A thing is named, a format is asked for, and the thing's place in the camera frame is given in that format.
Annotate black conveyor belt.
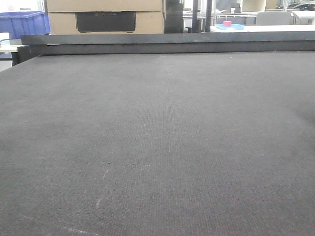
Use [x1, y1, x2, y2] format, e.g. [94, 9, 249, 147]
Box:
[0, 52, 315, 236]

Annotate cardboard box with black print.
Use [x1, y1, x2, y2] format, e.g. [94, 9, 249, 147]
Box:
[49, 11, 164, 35]

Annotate upper cardboard box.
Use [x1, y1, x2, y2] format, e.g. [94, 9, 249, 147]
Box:
[46, 0, 166, 12]

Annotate black pillar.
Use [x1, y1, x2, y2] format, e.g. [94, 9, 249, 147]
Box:
[164, 0, 183, 34]

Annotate white background table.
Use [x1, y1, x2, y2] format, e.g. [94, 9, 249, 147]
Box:
[211, 25, 315, 32]

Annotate blue plastic crate background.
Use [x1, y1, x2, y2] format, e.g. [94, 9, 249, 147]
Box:
[0, 11, 51, 39]

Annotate black conveyor side rail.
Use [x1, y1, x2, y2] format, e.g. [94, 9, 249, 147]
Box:
[18, 31, 315, 62]

